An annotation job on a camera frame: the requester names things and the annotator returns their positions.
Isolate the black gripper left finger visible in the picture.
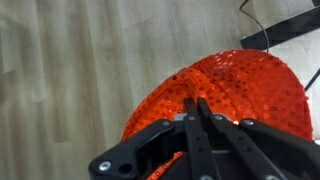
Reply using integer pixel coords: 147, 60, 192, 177
88, 97, 222, 180

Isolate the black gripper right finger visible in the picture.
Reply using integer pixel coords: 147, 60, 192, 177
197, 97, 320, 180

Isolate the red sequin hat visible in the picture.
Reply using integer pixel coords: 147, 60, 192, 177
120, 49, 314, 180

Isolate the black floor base bar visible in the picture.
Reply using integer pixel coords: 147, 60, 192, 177
239, 4, 320, 51

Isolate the thin black floor cable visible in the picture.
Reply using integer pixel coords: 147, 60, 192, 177
238, 0, 271, 54

